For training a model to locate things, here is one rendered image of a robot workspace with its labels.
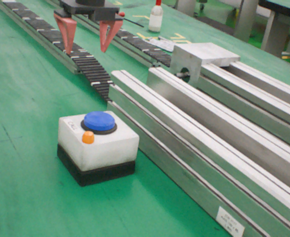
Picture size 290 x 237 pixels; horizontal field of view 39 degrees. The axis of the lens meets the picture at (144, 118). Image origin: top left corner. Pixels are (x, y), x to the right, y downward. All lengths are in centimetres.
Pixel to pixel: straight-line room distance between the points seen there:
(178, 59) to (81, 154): 38
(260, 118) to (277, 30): 193
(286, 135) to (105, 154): 28
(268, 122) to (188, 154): 19
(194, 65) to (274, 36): 182
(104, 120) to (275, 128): 28
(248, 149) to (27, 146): 30
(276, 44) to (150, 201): 217
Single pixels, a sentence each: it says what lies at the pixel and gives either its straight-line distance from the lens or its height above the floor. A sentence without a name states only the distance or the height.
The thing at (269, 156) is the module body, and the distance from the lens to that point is 52.
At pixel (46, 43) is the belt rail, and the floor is 79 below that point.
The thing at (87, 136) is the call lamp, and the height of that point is 85.
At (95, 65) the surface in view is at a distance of 84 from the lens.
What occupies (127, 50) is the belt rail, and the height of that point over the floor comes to 79.
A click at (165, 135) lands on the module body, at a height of 83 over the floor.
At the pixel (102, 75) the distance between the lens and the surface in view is 81.
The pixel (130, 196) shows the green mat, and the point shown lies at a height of 78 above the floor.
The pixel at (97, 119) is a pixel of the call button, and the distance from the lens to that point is 52.
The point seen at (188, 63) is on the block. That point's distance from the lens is 79.
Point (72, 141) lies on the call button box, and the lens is 51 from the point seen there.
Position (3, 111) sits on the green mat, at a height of 78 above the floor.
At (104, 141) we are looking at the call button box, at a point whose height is 84.
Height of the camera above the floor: 109
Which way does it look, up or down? 26 degrees down
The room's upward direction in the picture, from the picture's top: 9 degrees clockwise
